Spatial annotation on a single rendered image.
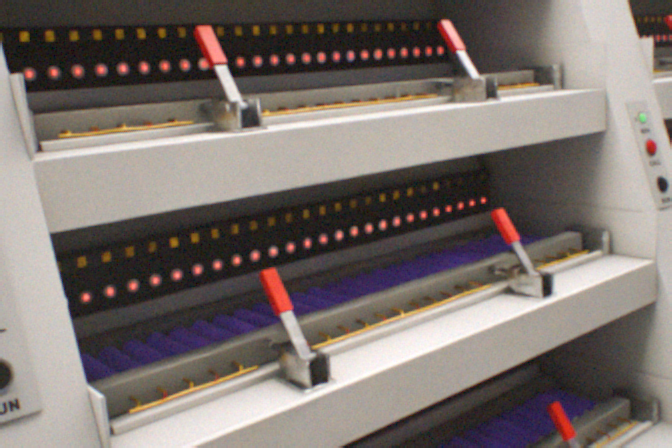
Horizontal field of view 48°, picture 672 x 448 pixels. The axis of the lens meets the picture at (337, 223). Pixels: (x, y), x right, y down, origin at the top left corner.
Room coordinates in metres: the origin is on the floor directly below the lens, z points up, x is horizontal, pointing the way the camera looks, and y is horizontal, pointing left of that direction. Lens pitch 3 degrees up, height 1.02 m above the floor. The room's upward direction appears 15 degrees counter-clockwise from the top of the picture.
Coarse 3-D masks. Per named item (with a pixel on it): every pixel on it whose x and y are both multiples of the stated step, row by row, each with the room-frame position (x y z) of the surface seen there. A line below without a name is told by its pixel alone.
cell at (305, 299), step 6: (294, 294) 0.70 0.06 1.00; (300, 294) 0.70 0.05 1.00; (306, 294) 0.70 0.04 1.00; (294, 300) 0.70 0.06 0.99; (300, 300) 0.69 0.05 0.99; (306, 300) 0.69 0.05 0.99; (312, 300) 0.68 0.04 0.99; (318, 300) 0.68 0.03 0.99; (324, 300) 0.68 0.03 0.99; (312, 306) 0.68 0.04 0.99; (318, 306) 0.67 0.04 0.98; (324, 306) 0.67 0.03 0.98
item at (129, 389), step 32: (512, 256) 0.77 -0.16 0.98; (544, 256) 0.80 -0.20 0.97; (416, 288) 0.68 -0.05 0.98; (448, 288) 0.71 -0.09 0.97; (480, 288) 0.71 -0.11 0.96; (320, 320) 0.62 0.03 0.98; (352, 320) 0.64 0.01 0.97; (384, 320) 0.64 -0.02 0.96; (192, 352) 0.56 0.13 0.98; (224, 352) 0.56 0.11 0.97; (256, 352) 0.58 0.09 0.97; (96, 384) 0.51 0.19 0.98; (128, 384) 0.52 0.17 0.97; (160, 384) 0.53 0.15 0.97; (192, 384) 0.53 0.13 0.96
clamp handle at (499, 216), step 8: (496, 216) 0.72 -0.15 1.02; (504, 216) 0.72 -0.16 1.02; (496, 224) 0.72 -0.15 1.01; (504, 224) 0.72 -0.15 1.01; (504, 232) 0.72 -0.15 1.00; (512, 232) 0.72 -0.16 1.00; (512, 240) 0.71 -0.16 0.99; (512, 248) 0.71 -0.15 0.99; (520, 248) 0.71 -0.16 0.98; (520, 256) 0.71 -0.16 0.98; (528, 264) 0.71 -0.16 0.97; (528, 272) 0.71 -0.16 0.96
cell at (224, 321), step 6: (216, 318) 0.65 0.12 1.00; (222, 318) 0.65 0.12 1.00; (228, 318) 0.64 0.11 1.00; (216, 324) 0.65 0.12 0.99; (222, 324) 0.64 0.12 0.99; (228, 324) 0.64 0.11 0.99; (234, 324) 0.63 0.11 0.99; (240, 324) 0.63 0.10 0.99; (246, 324) 0.63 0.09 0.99; (228, 330) 0.63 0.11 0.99; (234, 330) 0.63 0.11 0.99; (240, 330) 0.62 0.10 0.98; (246, 330) 0.62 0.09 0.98; (252, 330) 0.61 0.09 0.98
